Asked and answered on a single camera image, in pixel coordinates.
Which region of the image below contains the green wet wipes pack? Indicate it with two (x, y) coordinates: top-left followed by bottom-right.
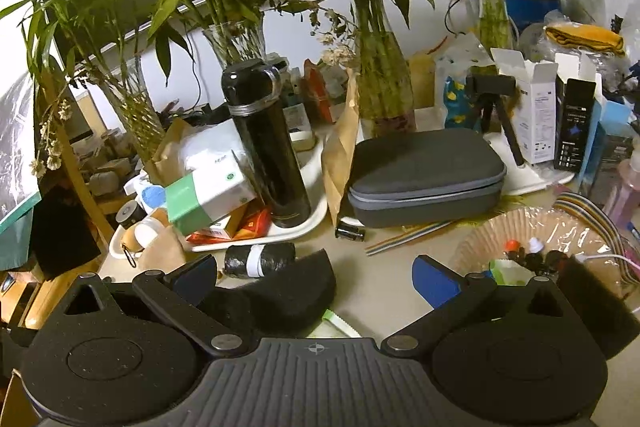
(489, 259), (535, 286)

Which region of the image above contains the black garbage bag roll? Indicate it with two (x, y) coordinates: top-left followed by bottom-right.
(222, 243), (296, 279)

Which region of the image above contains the black round cushion pad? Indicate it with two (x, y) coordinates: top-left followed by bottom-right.
(198, 249), (336, 338)

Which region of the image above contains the black foam sponge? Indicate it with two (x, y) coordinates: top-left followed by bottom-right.
(556, 256), (639, 360)

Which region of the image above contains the tan pouch with carabiner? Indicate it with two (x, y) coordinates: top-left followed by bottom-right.
(120, 225), (144, 268)

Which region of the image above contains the white pill bottle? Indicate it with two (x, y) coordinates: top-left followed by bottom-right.
(134, 217), (165, 249)

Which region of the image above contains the black round speaker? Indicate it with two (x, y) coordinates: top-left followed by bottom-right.
(115, 199), (146, 230)

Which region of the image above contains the green white tissue box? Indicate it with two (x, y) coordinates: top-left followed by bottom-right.
(165, 152), (256, 236)

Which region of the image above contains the woven basket tray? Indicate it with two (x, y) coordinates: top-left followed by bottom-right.
(450, 207), (632, 299)

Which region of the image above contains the small black clip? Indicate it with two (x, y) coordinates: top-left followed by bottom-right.
(334, 220), (366, 242)

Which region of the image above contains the grey zip case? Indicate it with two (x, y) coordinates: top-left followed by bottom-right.
(347, 128), (506, 229)

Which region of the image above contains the wooden chair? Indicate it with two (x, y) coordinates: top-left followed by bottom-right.
(0, 70), (120, 333)

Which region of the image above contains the white serving tray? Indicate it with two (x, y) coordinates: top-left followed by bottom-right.
(131, 138), (322, 253)

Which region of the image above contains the glass vase with bamboo left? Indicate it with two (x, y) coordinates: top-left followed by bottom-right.
(100, 56), (165, 164)

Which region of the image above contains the glass vase with bamboo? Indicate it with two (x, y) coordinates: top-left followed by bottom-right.
(352, 0), (416, 139)
(100, 56), (165, 164)
(202, 20), (266, 69)

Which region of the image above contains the brown paper bag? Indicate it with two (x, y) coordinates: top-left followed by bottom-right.
(321, 68), (360, 225)

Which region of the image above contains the pink soap dispenser bottle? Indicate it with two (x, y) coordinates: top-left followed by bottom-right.
(603, 150), (640, 230)

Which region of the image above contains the white product box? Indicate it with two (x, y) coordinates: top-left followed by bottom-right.
(491, 48), (558, 165)

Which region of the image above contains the glass vase with bamboo right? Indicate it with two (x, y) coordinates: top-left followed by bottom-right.
(352, 0), (416, 139)

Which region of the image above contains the black thermos bottle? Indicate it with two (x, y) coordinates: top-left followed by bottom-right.
(221, 58), (310, 229)

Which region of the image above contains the black product box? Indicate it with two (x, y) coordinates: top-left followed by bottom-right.
(553, 76), (596, 172)

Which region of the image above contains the glass vase with bamboo centre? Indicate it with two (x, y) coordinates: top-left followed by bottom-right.
(202, 20), (266, 69)

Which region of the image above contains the glass vase bamboo far right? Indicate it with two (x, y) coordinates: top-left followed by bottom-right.
(477, 0), (512, 51)

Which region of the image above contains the yellow cloth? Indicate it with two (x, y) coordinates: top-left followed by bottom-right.
(544, 23), (625, 56)

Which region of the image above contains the small black tripod camera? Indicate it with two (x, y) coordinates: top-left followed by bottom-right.
(465, 72), (525, 167)

